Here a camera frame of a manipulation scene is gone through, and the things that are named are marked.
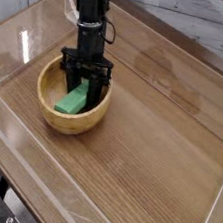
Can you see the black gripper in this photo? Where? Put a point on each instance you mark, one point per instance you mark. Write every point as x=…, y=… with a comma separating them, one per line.
x=87, y=60

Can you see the green rectangular block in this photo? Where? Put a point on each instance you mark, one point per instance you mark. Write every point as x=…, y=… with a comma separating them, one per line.
x=73, y=102

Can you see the brown wooden bowl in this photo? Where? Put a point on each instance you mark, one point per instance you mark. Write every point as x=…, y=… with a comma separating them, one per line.
x=51, y=86

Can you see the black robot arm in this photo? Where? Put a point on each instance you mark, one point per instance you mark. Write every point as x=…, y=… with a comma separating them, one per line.
x=95, y=12

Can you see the clear acrylic corner bracket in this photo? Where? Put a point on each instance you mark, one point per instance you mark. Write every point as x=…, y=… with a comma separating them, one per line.
x=70, y=11

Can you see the clear acrylic tray wall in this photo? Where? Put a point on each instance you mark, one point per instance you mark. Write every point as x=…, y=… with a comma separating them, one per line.
x=44, y=186

